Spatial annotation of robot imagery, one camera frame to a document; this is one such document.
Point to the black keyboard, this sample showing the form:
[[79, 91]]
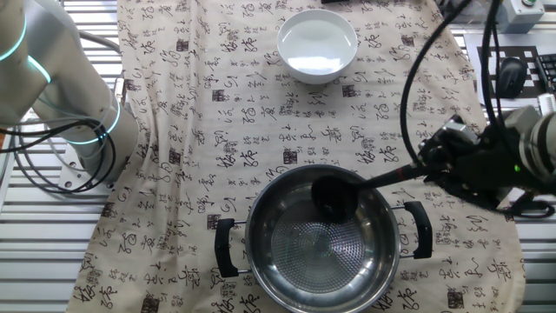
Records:
[[548, 69]]

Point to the black white checkerboard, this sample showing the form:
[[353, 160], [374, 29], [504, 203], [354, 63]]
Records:
[[473, 65]]

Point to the grey box with green button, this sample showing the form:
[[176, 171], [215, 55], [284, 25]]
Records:
[[519, 17]]

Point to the white bowl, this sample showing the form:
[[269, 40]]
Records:
[[317, 43]]

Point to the black ladle with red trim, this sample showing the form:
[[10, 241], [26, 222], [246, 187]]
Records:
[[334, 200]]

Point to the calligraphy print tablecloth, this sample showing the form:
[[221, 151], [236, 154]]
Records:
[[260, 139]]

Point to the clear plastic container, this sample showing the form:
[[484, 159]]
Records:
[[471, 15]]

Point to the grey depth camera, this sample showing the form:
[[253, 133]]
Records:
[[548, 102]]

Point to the black computer mouse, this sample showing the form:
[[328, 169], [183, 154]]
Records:
[[512, 77]]

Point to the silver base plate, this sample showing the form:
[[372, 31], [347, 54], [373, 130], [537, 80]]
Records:
[[74, 180]]

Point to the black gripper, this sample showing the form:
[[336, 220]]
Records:
[[491, 165]]

